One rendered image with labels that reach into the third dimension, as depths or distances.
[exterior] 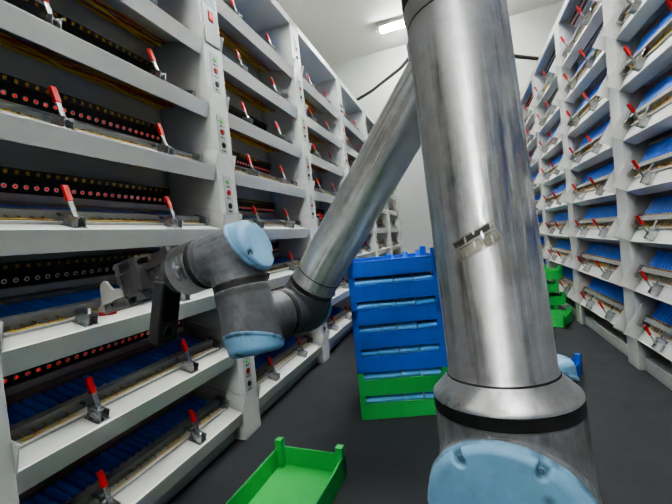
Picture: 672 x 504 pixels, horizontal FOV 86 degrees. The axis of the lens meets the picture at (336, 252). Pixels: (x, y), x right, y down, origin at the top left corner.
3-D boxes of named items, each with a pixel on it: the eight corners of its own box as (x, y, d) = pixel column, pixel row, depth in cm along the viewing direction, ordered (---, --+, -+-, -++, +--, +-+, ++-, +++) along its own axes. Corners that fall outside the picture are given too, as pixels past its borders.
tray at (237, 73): (296, 118, 179) (301, 89, 177) (219, 67, 121) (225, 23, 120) (261, 115, 185) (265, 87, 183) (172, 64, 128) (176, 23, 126)
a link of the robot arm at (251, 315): (305, 341, 62) (287, 272, 64) (258, 359, 52) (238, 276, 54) (265, 351, 66) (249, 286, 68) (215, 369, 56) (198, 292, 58)
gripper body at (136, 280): (143, 262, 72) (189, 243, 68) (155, 303, 72) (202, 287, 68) (108, 266, 65) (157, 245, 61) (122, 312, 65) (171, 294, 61)
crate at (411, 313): (429, 307, 139) (428, 286, 139) (443, 318, 119) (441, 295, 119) (352, 314, 141) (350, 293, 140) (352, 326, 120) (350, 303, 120)
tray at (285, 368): (320, 353, 182) (325, 327, 181) (256, 411, 125) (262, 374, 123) (285, 342, 189) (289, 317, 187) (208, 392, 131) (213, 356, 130)
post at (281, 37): (330, 357, 191) (296, 26, 185) (323, 363, 182) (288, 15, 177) (296, 356, 198) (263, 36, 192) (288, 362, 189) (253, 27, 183)
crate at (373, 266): (426, 266, 139) (424, 245, 138) (438, 270, 119) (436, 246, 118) (348, 273, 140) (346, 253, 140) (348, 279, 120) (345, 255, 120)
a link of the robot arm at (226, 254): (252, 272, 54) (236, 210, 55) (188, 295, 58) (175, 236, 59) (283, 272, 62) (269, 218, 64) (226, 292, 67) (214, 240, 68)
